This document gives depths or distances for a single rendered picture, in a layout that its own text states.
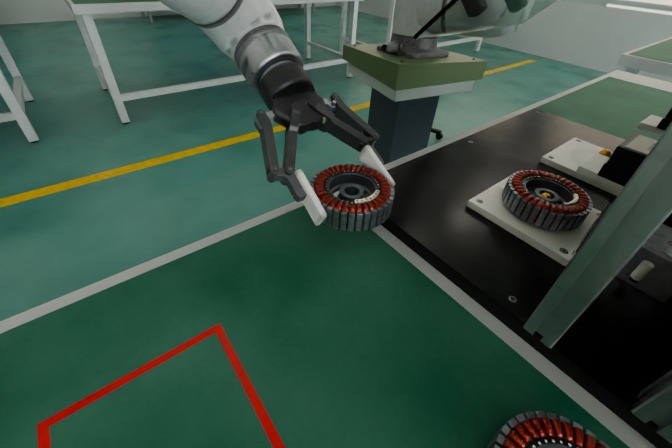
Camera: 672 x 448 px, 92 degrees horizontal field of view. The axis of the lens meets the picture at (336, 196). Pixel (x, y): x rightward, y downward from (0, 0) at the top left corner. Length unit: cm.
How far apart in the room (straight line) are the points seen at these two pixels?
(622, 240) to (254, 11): 48
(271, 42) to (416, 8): 72
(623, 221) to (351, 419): 28
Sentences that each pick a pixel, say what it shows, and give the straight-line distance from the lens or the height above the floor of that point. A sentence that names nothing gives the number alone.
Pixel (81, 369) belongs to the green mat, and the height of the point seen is 75.
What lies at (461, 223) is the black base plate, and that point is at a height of 77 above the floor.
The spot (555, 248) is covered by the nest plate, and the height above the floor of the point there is 78.
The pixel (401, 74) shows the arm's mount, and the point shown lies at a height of 79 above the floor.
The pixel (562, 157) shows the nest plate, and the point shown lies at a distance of 77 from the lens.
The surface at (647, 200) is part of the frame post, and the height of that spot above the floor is 95.
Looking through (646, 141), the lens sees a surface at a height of 92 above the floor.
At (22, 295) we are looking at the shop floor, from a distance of 172.
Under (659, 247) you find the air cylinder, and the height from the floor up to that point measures 82.
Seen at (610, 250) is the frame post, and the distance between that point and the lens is 35.
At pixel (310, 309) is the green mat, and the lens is 40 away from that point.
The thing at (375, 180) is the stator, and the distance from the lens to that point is 45.
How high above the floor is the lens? 108
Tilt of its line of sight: 37 degrees down
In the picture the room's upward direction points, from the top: 4 degrees clockwise
